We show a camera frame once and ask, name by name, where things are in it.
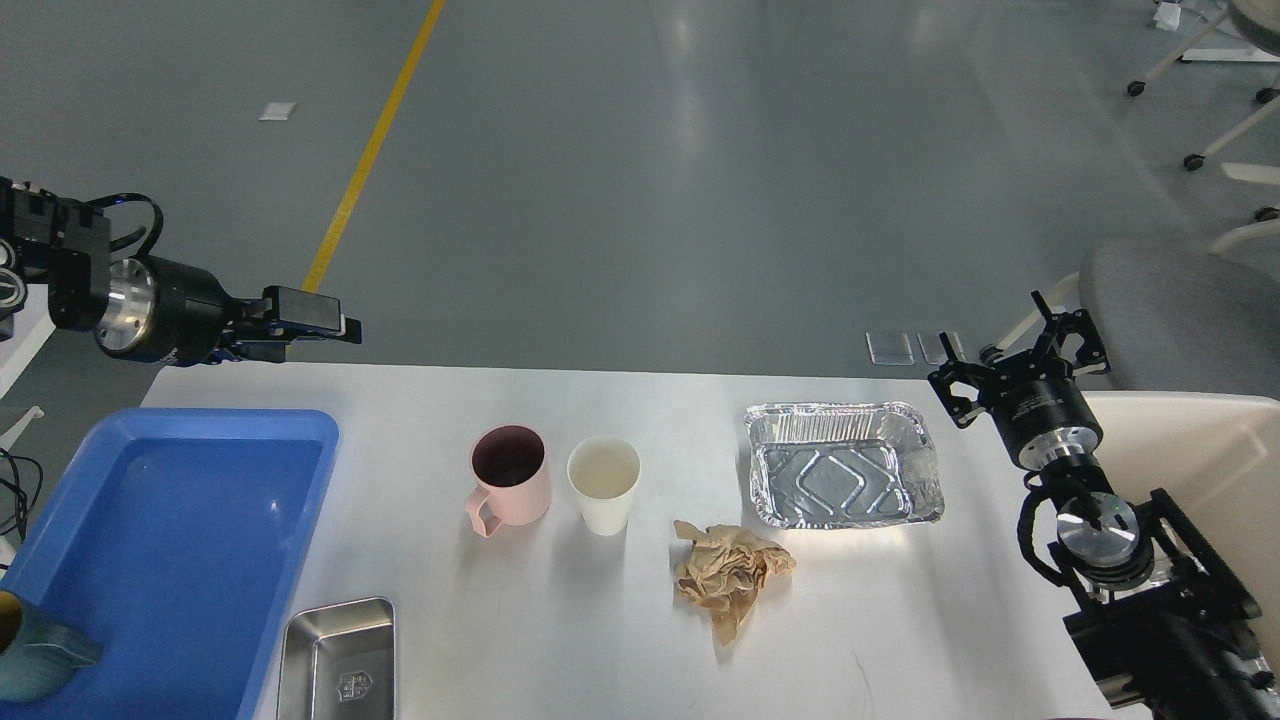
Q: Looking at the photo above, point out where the teal ceramic mug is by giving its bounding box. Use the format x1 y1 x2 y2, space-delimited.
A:
1 591 102 705

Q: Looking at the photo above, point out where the beige plastic bin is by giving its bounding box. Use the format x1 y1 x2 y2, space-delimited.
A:
1085 391 1279 612

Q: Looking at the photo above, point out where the crumpled brown paper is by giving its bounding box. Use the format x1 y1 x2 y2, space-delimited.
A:
673 520 797 647

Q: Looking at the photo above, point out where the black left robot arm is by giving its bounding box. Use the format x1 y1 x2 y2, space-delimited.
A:
1 179 364 368

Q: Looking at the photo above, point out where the stainless steel tray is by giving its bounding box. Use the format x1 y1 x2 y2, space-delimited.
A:
276 596 396 719

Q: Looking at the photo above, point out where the grey office chair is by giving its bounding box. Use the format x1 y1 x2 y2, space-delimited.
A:
1039 240 1279 398

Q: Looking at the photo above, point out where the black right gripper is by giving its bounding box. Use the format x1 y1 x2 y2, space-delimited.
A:
927 291 1112 471

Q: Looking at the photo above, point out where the pink ribbed mug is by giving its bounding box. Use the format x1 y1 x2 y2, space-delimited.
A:
465 425 552 538

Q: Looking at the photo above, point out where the white paper cup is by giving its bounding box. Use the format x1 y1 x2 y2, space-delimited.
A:
566 436 643 536

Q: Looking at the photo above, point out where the white chair base with casters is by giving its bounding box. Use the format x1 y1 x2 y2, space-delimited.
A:
1126 0 1280 223

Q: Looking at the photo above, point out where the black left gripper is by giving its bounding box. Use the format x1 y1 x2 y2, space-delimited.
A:
93 256 364 366

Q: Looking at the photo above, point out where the aluminium foil tray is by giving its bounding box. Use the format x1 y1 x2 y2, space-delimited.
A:
744 401 946 530

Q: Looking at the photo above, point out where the white side table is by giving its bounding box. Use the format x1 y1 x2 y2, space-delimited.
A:
1 286 55 450

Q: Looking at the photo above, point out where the blue plastic tray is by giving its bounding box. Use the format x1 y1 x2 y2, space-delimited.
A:
3 407 339 719

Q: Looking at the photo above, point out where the black cable on floor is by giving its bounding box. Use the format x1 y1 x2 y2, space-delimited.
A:
0 448 45 546

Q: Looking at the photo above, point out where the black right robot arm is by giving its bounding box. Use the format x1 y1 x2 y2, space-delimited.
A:
927 292 1277 719

